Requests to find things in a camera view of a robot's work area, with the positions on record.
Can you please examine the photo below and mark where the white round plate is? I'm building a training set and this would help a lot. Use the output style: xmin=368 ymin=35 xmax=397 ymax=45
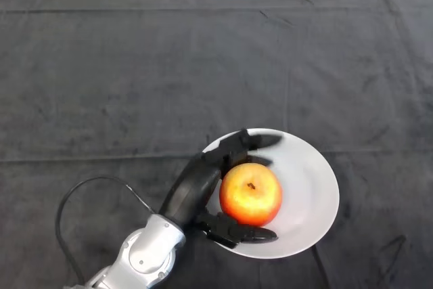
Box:
xmin=198 ymin=128 xmax=340 ymax=259

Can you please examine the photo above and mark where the black cloth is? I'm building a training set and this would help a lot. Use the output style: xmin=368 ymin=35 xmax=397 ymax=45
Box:
xmin=0 ymin=0 xmax=433 ymax=289

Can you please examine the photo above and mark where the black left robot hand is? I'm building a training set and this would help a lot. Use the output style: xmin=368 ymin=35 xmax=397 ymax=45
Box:
xmin=158 ymin=129 xmax=284 ymax=249

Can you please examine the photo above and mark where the red yellow apple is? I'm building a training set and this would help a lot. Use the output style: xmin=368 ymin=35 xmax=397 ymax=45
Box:
xmin=219 ymin=162 xmax=283 ymax=227

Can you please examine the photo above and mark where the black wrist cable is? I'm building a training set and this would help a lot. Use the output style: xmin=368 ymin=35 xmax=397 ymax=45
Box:
xmin=55 ymin=175 xmax=157 ymax=284

